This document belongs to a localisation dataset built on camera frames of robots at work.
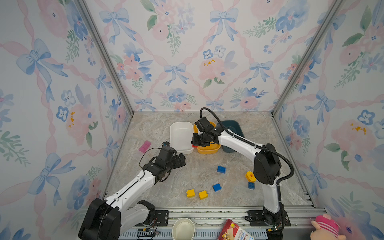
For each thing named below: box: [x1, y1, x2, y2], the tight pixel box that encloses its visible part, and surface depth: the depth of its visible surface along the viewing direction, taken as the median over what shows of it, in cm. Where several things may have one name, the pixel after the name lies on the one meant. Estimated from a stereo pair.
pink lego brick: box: [139, 140, 152, 153], surface depth 102 cm
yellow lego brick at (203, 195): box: [198, 190, 209, 200], surface depth 81 cm
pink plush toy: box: [310, 214, 347, 240], surface depth 68 cm
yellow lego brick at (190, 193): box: [186, 189, 196, 198], surface depth 82 cm
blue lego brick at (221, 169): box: [217, 165, 227, 174], surface depth 91 cm
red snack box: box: [218, 218, 255, 240], surface depth 69 cm
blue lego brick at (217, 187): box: [212, 183, 222, 192], surface depth 85 cm
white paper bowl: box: [172, 217, 195, 240], surface depth 72 cm
